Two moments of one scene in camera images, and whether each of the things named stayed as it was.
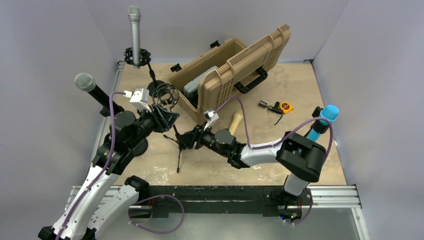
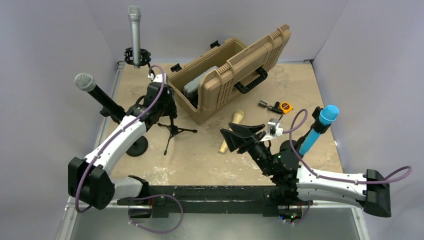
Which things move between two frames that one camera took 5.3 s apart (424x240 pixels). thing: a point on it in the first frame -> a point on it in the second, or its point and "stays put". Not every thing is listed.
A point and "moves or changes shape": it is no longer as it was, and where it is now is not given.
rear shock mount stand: (145, 59) stays put
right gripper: (188, 138) -> (234, 140)
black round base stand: (141, 150) stays put
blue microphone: (331, 113) stays put
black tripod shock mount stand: (166, 94) moves or changes shape
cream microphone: (236, 120) stays put
